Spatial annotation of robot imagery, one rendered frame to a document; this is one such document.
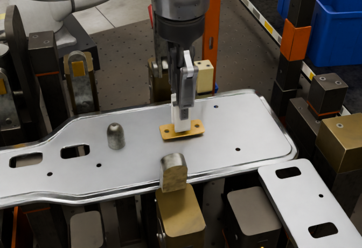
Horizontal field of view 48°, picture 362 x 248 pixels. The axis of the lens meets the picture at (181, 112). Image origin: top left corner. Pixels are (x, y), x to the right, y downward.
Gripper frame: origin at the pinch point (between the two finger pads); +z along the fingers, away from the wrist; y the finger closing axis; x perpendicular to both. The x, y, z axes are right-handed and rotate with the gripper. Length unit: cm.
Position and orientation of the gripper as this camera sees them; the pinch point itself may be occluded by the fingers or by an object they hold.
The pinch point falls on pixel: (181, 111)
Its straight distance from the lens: 75.4
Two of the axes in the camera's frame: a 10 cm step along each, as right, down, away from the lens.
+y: 2.4, 6.2, -7.5
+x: 9.7, -1.6, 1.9
